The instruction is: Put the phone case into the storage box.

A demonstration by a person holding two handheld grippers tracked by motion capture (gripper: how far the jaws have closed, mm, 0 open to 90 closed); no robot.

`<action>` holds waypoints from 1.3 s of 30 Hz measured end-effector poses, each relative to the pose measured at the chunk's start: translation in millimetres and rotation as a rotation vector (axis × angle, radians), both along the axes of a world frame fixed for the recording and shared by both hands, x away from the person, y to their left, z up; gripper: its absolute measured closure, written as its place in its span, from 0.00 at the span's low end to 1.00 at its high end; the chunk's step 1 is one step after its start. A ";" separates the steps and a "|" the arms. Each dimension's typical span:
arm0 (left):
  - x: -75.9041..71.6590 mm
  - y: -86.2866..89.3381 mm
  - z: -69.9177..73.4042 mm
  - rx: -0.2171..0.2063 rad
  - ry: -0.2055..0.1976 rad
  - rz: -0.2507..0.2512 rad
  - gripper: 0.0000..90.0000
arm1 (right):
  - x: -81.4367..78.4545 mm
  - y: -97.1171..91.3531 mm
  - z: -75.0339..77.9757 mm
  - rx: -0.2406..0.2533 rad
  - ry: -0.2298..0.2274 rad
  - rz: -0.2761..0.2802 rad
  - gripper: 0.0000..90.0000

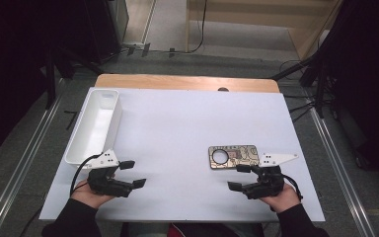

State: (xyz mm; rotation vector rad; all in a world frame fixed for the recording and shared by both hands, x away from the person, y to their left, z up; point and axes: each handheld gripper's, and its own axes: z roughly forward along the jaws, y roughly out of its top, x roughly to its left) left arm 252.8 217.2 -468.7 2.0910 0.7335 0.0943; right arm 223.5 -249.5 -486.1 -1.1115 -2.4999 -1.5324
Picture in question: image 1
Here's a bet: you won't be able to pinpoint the metal floor rail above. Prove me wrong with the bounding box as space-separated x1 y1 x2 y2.
0 78 65 237
309 105 378 237

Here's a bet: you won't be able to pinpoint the light wooden furniture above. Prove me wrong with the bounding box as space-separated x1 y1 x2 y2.
186 0 343 61

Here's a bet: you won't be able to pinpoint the white plastic bin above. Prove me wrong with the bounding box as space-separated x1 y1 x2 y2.
64 88 123 166

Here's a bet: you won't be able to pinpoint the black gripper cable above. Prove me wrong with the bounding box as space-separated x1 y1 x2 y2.
69 153 104 198
281 174 304 202

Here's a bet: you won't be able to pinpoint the person's right hand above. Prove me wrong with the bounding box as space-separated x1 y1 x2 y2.
260 182 302 214

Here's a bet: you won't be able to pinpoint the hanging black cable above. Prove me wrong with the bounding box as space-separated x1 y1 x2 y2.
190 0 209 54

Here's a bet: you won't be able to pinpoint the black floor cables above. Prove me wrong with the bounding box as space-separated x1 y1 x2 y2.
278 58 319 123

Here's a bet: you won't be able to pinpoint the clear phone case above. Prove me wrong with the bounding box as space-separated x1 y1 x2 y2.
207 144 261 170

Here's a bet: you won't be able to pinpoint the person's left hand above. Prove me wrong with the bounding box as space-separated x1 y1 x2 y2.
71 177 116 210

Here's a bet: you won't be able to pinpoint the black metal stand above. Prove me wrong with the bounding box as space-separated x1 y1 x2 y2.
270 55 332 119
43 45 105 111

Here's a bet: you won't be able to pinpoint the black curtain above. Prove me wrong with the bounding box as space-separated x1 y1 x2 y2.
319 0 379 184
0 0 121 162

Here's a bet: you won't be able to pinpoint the black floor tape strips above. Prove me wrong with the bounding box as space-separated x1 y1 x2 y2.
63 109 80 131

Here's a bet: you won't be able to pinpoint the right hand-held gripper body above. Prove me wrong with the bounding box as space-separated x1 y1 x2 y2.
242 152 300 200

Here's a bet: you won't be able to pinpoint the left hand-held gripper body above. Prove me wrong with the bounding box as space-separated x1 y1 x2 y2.
87 148 136 198

